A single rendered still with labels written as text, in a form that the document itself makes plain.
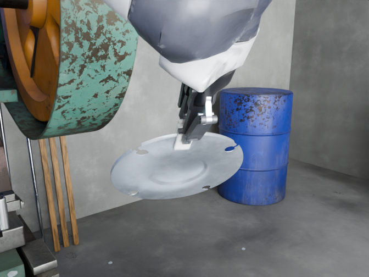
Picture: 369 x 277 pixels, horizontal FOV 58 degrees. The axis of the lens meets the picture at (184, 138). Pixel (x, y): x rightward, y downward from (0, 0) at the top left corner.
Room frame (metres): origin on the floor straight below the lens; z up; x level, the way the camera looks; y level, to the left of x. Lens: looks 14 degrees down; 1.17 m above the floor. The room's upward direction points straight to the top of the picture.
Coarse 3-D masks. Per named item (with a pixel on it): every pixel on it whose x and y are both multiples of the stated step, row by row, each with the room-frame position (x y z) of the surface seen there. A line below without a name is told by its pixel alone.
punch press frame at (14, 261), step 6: (6, 252) 0.82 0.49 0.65; (12, 252) 0.82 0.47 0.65; (0, 258) 0.79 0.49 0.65; (6, 258) 0.79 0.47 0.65; (12, 258) 0.79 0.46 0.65; (18, 258) 0.79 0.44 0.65; (0, 264) 0.76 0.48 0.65; (6, 264) 0.76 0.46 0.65; (12, 264) 0.76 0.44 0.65; (18, 264) 0.76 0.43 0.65; (0, 270) 0.74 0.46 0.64; (6, 270) 0.74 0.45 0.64; (12, 270) 0.75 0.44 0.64; (18, 270) 0.76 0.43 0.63; (24, 270) 0.76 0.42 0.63; (0, 276) 0.73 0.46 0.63; (6, 276) 0.74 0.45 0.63; (18, 276) 0.75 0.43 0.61; (24, 276) 0.76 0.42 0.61
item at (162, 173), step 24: (144, 144) 0.60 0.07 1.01; (168, 144) 0.60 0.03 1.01; (192, 144) 0.62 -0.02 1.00; (216, 144) 0.64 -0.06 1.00; (120, 168) 0.64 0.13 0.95; (144, 168) 0.65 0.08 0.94; (168, 168) 0.68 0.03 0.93; (192, 168) 0.70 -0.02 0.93; (216, 168) 0.71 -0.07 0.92; (144, 192) 0.74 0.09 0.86; (168, 192) 0.76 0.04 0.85; (192, 192) 0.78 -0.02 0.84
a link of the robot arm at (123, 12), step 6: (102, 0) 0.36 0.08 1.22; (108, 0) 0.34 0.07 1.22; (114, 0) 0.33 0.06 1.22; (120, 0) 0.33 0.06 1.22; (126, 0) 0.32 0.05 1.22; (114, 6) 0.34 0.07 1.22; (120, 6) 0.33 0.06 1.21; (126, 6) 0.32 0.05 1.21; (120, 12) 0.33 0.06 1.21; (126, 12) 0.33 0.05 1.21; (126, 18) 0.33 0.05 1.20
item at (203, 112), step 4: (208, 100) 0.47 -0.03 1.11; (208, 104) 0.47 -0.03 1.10; (204, 108) 0.48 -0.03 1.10; (208, 108) 0.47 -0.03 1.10; (204, 112) 0.48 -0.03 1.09; (208, 112) 0.47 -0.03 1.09; (212, 112) 0.49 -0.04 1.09; (208, 116) 0.47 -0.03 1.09; (208, 120) 0.47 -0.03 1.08; (212, 120) 0.47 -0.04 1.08
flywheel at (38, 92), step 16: (32, 0) 0.98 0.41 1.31; (48, 0) 0.98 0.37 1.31; (16, 16) 1.28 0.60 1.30; (32, 16) 1.00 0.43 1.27; (48, 16) 0.99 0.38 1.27; (16, 32) 1.27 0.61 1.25; (32, 32) 1.18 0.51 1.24; (48, 32) 1.00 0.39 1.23; (16, 48) 1.25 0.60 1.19; (32, 48) 1.20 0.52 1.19; (48, 48) 1.01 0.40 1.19; (16, 64) 1.22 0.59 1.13; (48, 64) 1.03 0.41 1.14; (16, 80) 1.22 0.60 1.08; (32, 80) 1.17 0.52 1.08; (48, 80) 1.04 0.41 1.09; (32, 96) 1.09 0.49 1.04; (48, 96) 0.93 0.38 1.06; (32, 112) 1.08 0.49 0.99; (48, 112) 0.95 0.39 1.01
